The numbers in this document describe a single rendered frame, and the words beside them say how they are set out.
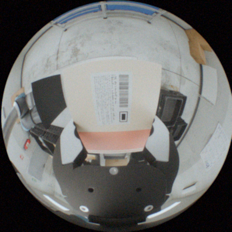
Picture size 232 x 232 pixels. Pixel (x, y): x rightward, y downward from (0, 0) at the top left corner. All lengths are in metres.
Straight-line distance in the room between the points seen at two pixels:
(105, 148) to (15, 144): 3.56
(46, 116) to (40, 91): 0.15
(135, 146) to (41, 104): 0.47
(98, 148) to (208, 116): 2.60
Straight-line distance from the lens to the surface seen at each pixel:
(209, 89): 2.51
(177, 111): 1.07
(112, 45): 1.30
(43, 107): 0.49
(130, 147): 0.15
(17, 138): 3.59
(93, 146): 0.15
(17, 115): 0.56
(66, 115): 0.72
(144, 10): 1.62
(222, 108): 2.50
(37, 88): 0.47
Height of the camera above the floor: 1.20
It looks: 58 degrees down
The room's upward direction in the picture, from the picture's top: 175 degrees clockwise
